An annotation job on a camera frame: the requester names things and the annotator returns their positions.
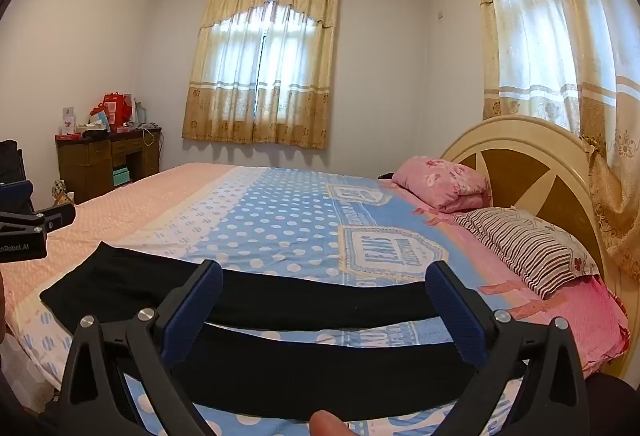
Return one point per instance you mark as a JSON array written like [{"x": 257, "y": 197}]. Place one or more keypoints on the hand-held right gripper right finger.
[{"x": 457, "y": 316}]

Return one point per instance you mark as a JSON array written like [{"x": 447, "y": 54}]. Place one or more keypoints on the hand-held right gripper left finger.
[{"x": 192, "y": 316}]

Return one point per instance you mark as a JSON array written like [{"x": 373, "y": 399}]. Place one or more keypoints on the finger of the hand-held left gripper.
[
  {"x": 15, "y": 196},
  {"x": 60, "y": 216}
]

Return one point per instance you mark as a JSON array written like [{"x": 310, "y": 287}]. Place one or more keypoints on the black pants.
[{"x": 300, "y": 298}]

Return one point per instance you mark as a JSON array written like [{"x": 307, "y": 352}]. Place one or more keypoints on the person's right hand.
[{"x": 327, "y": 425}]

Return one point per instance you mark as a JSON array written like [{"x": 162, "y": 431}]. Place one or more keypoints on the patterned bag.
[{"x": 62, "y": 191}]

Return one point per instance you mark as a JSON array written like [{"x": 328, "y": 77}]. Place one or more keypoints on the dark wooden desk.
[{"x": 90, "y": 160}]

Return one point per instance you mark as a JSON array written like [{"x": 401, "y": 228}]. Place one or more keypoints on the teal storage box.
[{"x": 121, "y": 176}]

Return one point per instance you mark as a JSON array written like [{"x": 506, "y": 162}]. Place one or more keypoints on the small white and pink card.
[{"x": 68, "y": 119}]

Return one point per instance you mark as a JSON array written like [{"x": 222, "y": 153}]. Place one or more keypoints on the striped pillow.
[{"x": 530, "y": 248}]

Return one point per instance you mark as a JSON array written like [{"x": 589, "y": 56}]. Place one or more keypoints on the teal tissue box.
[{"x": 99, "y": 121}]

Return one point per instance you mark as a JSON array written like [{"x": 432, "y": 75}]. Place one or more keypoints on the red gift bag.
[{"x": 117, "y": 108}]

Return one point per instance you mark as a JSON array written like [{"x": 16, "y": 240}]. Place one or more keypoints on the blue polka dot bed sheet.
[{"x": 280, "y": 221}]

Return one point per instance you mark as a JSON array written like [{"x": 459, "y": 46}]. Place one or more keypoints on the clear bottle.
[{"x": 139, "y": 113}]

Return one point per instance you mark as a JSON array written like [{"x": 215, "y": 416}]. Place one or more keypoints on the pink floral pillow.
[{"x": 440, "y": 183}]

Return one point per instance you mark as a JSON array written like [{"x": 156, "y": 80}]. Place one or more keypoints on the cream and brown headboard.
[{"x": 520, "y": 155}]

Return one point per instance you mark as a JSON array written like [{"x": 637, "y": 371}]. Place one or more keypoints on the beige patterned window curtain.
[{"x": 260, "y": 65}]

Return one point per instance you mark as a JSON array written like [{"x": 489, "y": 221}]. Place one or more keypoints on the beige floral side curtain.
[{"x": 550, "y": 40}]

